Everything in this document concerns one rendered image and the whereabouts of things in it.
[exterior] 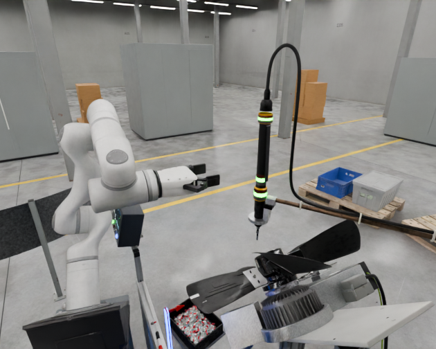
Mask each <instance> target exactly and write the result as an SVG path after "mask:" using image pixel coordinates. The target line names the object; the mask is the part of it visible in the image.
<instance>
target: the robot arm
mask: <svg viewBox="0 0 436 349"><path fill-rule="evenodd" d="M87 120H88V122H89V124H88V123H68V124H66V125H65V126H63V128H62V129H61V130H60V133H59V142H60V146H61V148H62V149H63V151H64V152H65V153H66V154H67V155H68V156H69V157H70V159H71V160H72V161H73V162H74V165H75V171H74V178H73V186H72V189H71V191H70V193H69V195H68V196H67V198H66V199H65V200H64V201H63V202H62V203H61V204H60V205H59V206H58V208H57V210H56V211H55V213H54V215H53V218H52V228H53V230H54V231H55V232H56V233H59V234H62V235H72V234H81V233H88V234H89V236H88V237H87V238H86V239H85V240H83V241H81V242H78V243H76V244H74V245H72V246H71V247H69V248H68V250H67V252H66V302H63V303H62V309H63V310H66V311H65V312H62V311H61V312H59V313H57V314H56V316H61V315H65V314H72V313H76V312H81V311H85V310H91V309H94V308H97V307H102V306H105V305H109V303H106V301H105V302H103V303H101V304H100V279H99V262H98V248H99V244H100V241H101V239H102V237H103V236H104V234H105V233H106V232H107V230H108V229H109V227H110V226H111V223H112V221H113V217H112V216H113V215H112V213H111V210H115V209H118V208H124V207H128V206H133V205H137V204H143V203H147V202H152V201H156V200H158V198H161V197H177V196H182V195H189V194H194V193H199V192H201V191H202V190H205V189H207V188H208V187H212V186H218V185H219V184H220V175H219V174H214V175H210V176H206V178H201V177H197V176H196V175H200V174H204V173H206V164H205V163H200V164H196V165H193V167H192V165H189V166H184V165H183V166H176V167H174V168H168V169H164V170H159V171H156V170H152V169H146V170H141V171H136V166H135V160H134V155H133V152H132V148H131V144H130V142H129V140H128V139H127V138H126V136H125V132H124V131H123V129H122V127H121V126H120V121H119V119H118V115H117V112H116V109H115V108H114V106H113V105H112V104H111V103H110V102H109V101H107V100H104V99H98V100H95V101H93V102H92V103H91V104H90V105H89V107H88V109H87ZM88 151H94V152H95V155H96V158H97V159H98V160H99V164H98V163H97V162H96V161H95V160H94V159H92V158H91V157H90V156H89V155H88V154H87V152H88ZM194 180H195V185H194ZM199 181H202V182H201V183H200V185H199ZM88 201H90V202H91V206H83V204H85V203H87V202H88Z"/></svg>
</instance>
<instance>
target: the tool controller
mask: <svg viewBox="0 0 436 349"><path fill-rule="evenodd" d="M115 212H116V222H115V220H114V216H115ZM112 215H113V216H112V217H113V220H114V224H115V225H116V227H115V228H114V227H113V231H114V230H115V229H117V232H116V234H118V239H116V243H117V246H118V247H134V246H137V245H138V246H139V244H140V238H143V233H142V227H143V220H144V216H145V214H144V212H143V210H142V208H141V206H140V204H137V205H133V206H128V207H124V208H118V209H115V210H113V214H112ZM112 226H113V224H112ZM116 234H115V233H114V235H115V238H116Z"/></svg>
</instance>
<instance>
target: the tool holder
mask: <svg viewBox="0 0 436 349"><path fill-rule="evenodd" d="M271 196H273V198H269V197H267V198H266V202H265V203H264V207H263V208H264V213H263V218H262V219H256V218H254V212H252V213H250V214H249V215H248V220H249V222H251V223H252V224H256V225H264V224H267V223H268V222H269V219H270V217H271V211H272V210H273V208H274V206H275V204H276V203H277V202H275V200H276V198H278V197H277V196H274V195H271Z"/></svg>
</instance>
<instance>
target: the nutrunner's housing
mask: <svg viewBox="0 0 436 349"><path fill-rule="evenodd" d="M270 94H271V92H270V89H265V90H264V99H262V101H261V103H260V111H273V108H272V106H273V103H272V100H270ZM264 203H265V201H263V202H258V201H256V200H255V203H254V218H256V219H262V218H263V213H264V208H263V207H264Z"/></svg>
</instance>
